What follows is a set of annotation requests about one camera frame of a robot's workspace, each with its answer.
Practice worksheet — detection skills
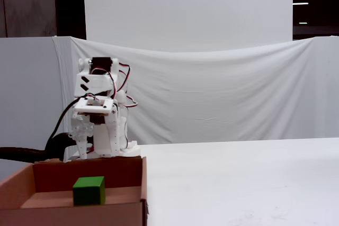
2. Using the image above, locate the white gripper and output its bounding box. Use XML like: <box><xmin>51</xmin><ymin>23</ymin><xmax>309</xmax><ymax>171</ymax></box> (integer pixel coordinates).
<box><xmin>69</xmin><ymin>107</ymin><xmax>119</xmax><ymax>161</ymax></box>

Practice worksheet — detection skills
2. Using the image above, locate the green cube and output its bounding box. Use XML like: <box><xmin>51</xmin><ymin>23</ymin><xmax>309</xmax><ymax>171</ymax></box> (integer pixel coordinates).
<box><xmin>73</xmin><ymin>176</ymin><xmax>106</xmax><ymax>206</ymax></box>

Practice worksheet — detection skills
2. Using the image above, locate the brown cardboard box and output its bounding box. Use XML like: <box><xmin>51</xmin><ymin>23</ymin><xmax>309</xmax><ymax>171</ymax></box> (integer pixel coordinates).
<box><xmin>0</xmin><ymin>156</ymin><xmax>149</xmax><ymax>226</ymax></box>

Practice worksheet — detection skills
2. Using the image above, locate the black rounded object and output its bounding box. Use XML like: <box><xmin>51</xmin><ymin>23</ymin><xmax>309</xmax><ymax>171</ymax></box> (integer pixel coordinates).
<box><xmin>0</xmin><ymin>132</ymin><xmax>78</xmax><ymax>163</ymax></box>

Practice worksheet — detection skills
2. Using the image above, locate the white cloth backdrop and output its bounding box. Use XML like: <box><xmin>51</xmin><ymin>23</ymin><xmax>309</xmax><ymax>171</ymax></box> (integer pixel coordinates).
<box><xmin>52</xmin><ymin>35</ymin><xmax>339</xmax><ymax>145</ymax></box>

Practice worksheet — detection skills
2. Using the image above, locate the grey door panel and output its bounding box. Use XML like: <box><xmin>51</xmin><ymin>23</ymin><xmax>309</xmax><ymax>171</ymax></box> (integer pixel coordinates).
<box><xmin>0</xmin><ymin>0</ymin><xmax>58</xmax><ymax>38</ymax></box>

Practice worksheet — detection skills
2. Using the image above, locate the white board panel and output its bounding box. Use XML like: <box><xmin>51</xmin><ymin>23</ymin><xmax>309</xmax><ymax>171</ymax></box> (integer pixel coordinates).
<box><xmin>83</xmin><ymin>0</ymin><xmax>294</xmax><ymax>52</ymax></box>

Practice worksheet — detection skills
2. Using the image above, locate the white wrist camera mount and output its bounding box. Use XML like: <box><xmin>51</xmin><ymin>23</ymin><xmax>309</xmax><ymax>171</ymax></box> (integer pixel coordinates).
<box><xmin>74</xmin><ymin>97</ymin><xmax>115</xmax><ymax>117</ymax></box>

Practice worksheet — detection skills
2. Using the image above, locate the black camera cable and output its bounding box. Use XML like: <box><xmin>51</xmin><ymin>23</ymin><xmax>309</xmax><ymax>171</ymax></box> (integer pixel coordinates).
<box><xmin>44</xmin><ymin>98</ymin><xmax>83</xmax><ymax>152</ymax></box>

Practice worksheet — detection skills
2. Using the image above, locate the red black white servo cable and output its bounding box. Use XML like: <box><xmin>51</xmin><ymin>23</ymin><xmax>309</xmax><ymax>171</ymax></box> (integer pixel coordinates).
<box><xmin>91</xmin><ymin>61</ymin><xmax>132</xmax><ymax>100</ymax></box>
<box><xmin>118</xmin><ymin>94</ymin><xmax>139</xmax><ymax>110</ymax></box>

